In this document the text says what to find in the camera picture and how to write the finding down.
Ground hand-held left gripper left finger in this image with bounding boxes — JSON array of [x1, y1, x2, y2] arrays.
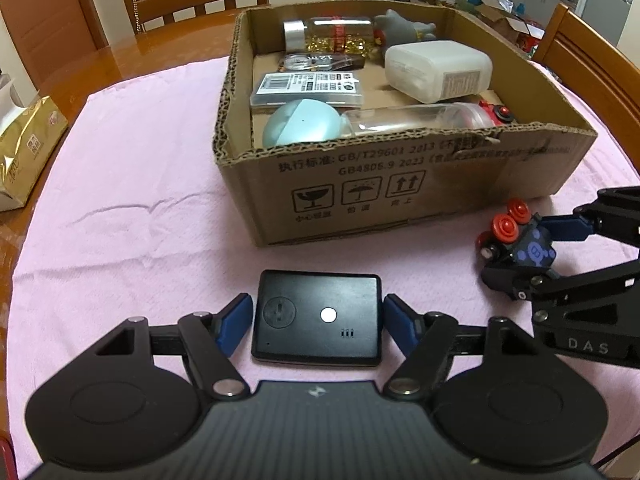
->
[[92, 294, 253, 401]]

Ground teal round gadget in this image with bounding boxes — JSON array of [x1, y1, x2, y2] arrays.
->
[[262, 100, 345, 148]]

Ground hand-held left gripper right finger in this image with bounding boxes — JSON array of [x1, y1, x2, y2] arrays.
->
[[382, 294, 551, 401]]

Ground clear bottle of gold capsules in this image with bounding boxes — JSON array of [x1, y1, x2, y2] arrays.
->
[[283, 16, 377, 59]]

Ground white translucent plastic container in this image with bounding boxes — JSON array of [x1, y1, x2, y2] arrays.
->
[[384, 40, 494, 104]]

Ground blue toy car red wheels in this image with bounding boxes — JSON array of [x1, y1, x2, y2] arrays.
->
[[475, 198, 557, 267]]

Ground large cardboard box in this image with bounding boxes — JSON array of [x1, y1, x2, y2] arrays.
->
[[212, 2, 599, 248]]

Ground clear case with printed label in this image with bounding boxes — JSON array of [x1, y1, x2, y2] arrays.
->
[[250, 72, 364, 109]]

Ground grey plush toy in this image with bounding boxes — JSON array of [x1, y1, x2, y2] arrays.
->
[[372, 10, 438, 47]]

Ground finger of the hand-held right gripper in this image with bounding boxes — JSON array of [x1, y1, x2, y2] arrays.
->
[[481, 255, 640, 311], [537, 187, 640, 246]]

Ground pink tablecloth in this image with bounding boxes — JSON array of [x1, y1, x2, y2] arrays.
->
[[7, 52, 640, 466]]

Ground red toy truck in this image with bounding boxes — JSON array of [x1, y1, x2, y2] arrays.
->
[[477, 100, 516, 127]]

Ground white bag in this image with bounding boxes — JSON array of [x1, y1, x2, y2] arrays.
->
[[0, 72, 27, 112]]

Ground black rectangular device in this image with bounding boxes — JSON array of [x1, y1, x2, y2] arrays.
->
[[251, 269, 384, 367]]

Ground small printed carton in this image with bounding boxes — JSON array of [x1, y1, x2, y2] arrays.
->
[[475, 1, 547, 57]]

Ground wooden door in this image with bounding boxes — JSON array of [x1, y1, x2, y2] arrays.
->
[[0, 0, 109, 90]]

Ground gold foil bag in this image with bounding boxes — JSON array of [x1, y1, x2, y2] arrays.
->
[[0, 92, 69, 212]]

